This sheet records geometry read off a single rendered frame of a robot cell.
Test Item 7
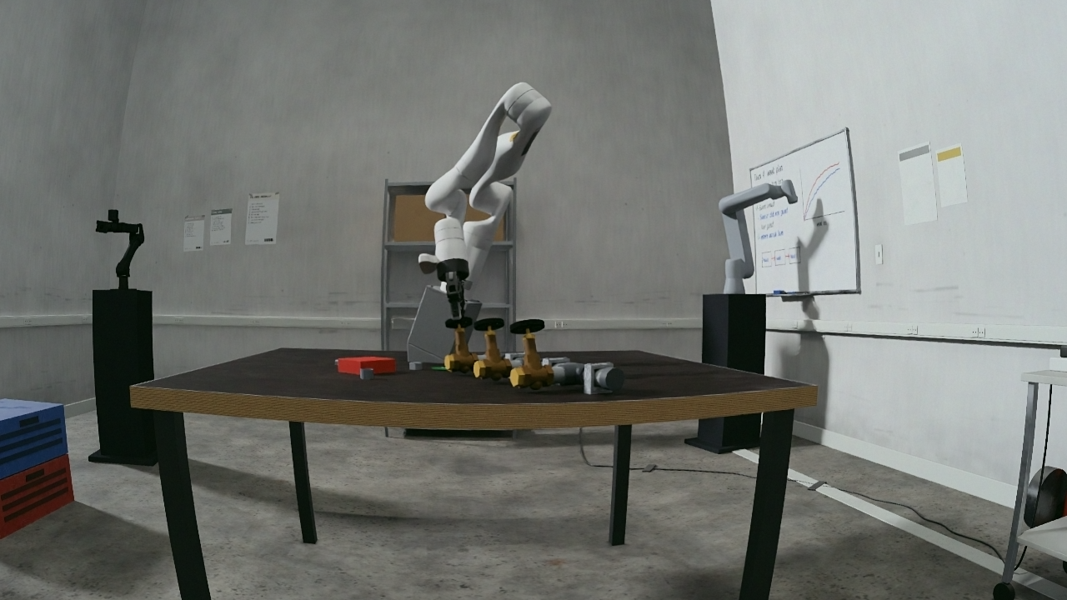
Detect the red rectangular block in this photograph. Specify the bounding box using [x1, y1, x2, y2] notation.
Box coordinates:
[338, 357, 396, 374]

